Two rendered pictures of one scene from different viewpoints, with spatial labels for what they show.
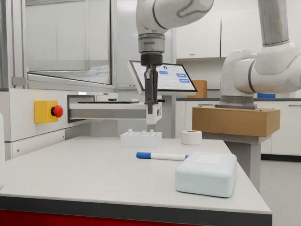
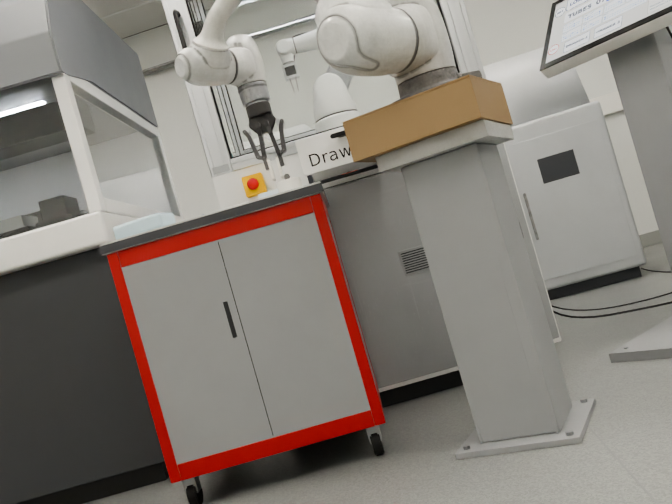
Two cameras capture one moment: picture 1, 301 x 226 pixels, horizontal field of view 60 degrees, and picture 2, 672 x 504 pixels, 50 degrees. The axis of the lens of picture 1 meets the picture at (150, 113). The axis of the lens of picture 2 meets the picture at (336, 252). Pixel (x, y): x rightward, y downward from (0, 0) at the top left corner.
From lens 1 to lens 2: 231 cm
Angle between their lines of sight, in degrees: 82
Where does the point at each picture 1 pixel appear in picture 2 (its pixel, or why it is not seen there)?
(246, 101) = (403, 92)
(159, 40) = (242, 92)
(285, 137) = not seen: outside the picture
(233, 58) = not seen: hidden behind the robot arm
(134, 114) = not seen: hidden behind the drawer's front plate
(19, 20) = (209, 122)
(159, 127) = (641, 128)
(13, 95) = (217, 181)
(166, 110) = (649, 80)
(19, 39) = (214, 136)
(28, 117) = (239, 195)
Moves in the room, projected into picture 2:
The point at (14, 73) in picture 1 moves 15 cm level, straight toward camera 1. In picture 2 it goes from (215, 165) to (176, 171)
